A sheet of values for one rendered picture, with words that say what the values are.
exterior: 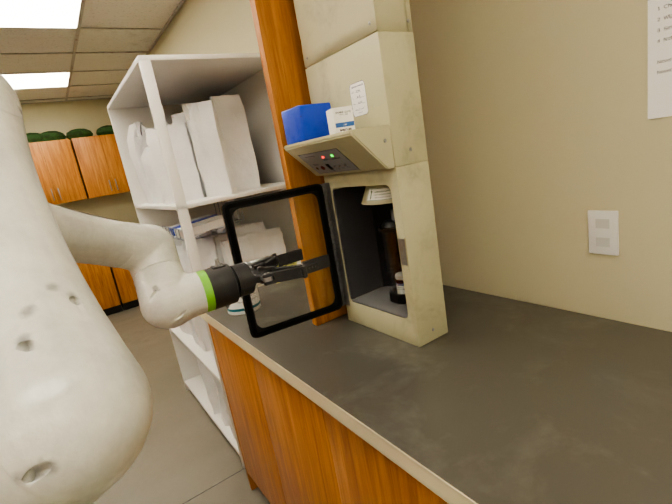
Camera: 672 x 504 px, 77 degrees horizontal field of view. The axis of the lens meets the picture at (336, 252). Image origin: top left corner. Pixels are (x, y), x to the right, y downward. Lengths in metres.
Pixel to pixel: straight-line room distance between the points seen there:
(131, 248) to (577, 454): 0.86
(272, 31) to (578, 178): 0.92
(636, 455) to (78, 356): 0.77
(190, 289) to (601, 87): 1.04
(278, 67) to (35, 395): 1.11
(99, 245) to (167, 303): 0.16
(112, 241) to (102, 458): 0.57
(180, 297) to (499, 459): 0.65
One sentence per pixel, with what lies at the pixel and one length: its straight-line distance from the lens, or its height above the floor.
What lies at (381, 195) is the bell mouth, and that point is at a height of 1.34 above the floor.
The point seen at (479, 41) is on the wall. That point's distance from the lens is 1.40.
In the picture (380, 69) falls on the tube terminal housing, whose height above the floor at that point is 1.63.
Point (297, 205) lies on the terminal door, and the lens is 1.23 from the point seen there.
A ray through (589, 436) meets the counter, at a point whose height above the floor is 0.94.
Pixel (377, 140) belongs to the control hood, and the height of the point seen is 1.48.
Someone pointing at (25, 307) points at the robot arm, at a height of 1.39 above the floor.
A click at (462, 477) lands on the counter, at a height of 0.94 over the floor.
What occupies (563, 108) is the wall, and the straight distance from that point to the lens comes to 1.26.
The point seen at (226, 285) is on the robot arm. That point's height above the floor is 1.23.
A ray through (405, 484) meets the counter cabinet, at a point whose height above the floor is 0.82.
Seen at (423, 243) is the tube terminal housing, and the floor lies 1.21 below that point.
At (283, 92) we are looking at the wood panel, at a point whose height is 1.66.
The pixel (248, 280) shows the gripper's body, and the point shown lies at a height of 1.23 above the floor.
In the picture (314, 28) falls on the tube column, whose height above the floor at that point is 1.79.
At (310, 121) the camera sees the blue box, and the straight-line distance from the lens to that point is 1.14.
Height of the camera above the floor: 1.47
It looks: 13 degrees down
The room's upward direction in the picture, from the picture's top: 10 degrees counter-clockwise
